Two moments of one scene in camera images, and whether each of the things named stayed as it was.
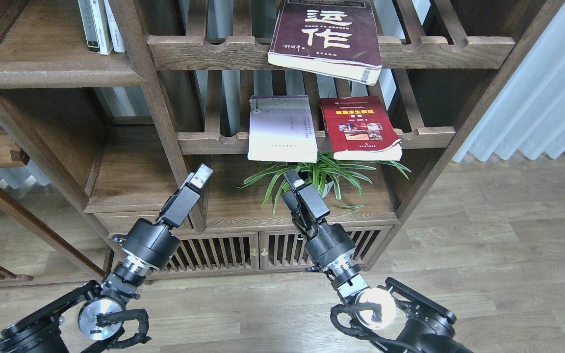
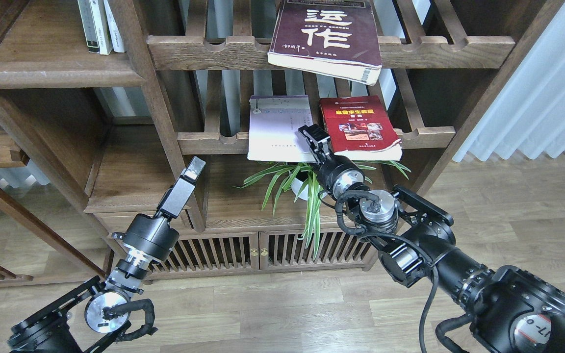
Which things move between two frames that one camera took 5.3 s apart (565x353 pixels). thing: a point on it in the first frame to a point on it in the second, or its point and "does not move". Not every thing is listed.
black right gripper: x=328 y=242 to x=338 y=175
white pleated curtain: x=545 y=102 does not move
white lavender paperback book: x=281 y=129 does not move
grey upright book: x=89 y=26 does not move
